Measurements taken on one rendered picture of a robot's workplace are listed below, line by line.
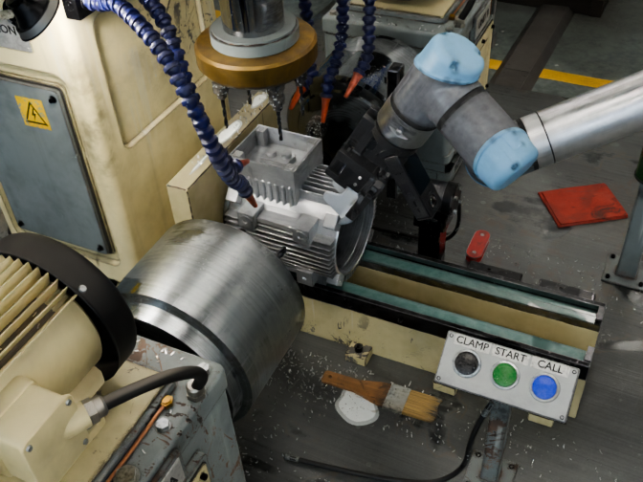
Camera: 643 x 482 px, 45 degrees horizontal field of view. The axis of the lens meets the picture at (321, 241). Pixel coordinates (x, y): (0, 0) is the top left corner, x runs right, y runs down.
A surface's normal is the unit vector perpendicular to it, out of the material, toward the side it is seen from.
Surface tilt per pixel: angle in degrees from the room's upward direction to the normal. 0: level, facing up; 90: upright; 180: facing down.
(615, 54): 0
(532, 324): 90
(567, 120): 42
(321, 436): 0
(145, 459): 0
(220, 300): 32
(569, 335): 90
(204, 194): 90
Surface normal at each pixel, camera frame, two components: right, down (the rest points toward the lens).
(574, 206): -0.07, -0.77
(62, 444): 0.90, 0.25
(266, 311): 0.77, -0.14
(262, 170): -0.44, 0.61
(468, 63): 0.40, -0.54
